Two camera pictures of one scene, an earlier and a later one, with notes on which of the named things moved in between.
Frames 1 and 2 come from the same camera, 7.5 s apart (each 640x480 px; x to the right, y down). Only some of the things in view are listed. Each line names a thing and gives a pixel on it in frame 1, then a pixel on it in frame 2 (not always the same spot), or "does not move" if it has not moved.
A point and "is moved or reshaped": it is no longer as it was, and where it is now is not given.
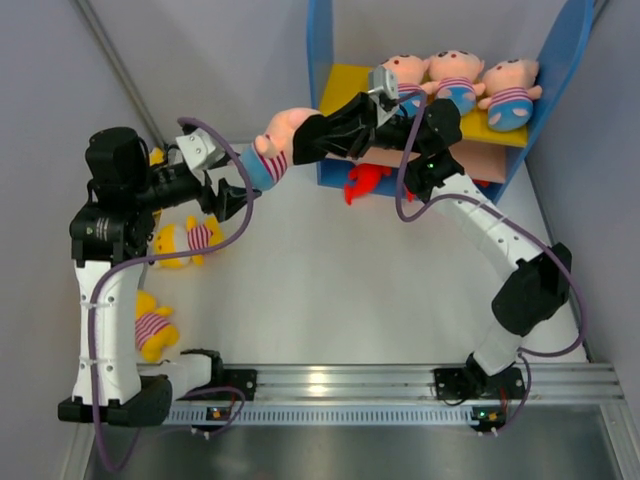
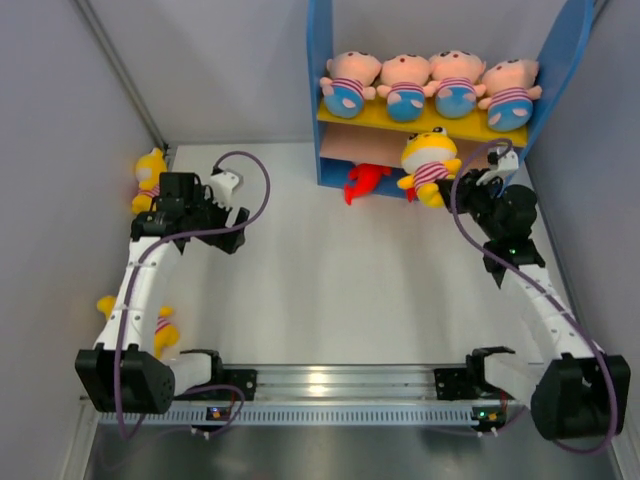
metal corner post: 112,55 does not move
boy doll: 510,86 does not move
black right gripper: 351,132 → 465,187
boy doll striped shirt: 456,73 does not move
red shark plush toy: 362,181 does not move
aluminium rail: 545,384 does not move
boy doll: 272,153 → 350,80
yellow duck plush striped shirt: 174,232 is moved or reshaped
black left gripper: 229,198 → 225,241
